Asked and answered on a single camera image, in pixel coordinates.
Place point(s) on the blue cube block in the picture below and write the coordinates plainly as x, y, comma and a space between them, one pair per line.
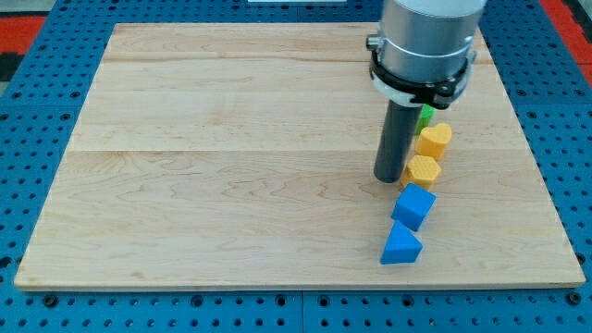
413, 206

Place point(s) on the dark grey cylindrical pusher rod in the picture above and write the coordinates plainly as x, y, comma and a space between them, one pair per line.
395, 141

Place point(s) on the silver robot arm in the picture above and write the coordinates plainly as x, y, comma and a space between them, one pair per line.
421, 55

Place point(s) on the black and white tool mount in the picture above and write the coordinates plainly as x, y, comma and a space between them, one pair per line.
439, 95

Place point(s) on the blue triangle block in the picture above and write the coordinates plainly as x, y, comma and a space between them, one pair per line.
401, 247

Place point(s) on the light wooden board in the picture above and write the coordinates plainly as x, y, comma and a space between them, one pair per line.
241, 156

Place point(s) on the yellow heart block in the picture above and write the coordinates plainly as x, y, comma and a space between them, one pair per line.
433, 141

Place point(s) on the green block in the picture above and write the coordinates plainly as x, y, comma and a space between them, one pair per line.
425, 118

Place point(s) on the yellow hexagon block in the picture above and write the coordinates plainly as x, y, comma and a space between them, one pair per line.
422, 171

